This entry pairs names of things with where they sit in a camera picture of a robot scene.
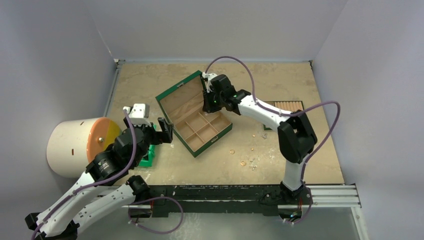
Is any green jewelry box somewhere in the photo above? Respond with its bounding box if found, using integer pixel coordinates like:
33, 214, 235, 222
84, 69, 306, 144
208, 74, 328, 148
155, 70, 233, 158

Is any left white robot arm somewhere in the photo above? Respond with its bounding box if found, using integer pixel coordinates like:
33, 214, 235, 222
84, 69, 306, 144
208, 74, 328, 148
25, 116, 174, 240

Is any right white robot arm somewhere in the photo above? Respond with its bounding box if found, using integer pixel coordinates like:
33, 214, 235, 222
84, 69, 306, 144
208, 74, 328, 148
201, 72, 318, 204

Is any green plastic bin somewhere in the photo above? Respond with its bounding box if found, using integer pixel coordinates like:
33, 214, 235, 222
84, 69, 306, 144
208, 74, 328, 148
135, 124, 155, 168

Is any white cylinder with orange lid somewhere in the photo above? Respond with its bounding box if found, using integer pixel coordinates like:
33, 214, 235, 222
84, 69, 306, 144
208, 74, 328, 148
46, 117, 122, 178

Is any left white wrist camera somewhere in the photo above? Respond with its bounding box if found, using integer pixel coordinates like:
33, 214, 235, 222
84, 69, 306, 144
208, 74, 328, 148
122, 103, 152, 127

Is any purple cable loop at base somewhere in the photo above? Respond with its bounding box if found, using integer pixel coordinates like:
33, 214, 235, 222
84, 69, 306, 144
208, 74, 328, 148
127, 196, 184, 235

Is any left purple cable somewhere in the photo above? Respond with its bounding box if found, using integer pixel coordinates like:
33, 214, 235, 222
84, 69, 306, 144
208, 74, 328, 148
31, 108, 137, 240

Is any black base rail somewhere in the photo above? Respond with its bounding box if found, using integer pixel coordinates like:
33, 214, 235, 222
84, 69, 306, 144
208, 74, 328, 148
128, 184, 313, 222

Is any aluminium rail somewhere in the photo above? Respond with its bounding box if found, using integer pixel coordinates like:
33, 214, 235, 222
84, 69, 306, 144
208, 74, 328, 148
308, 184, 362, 208

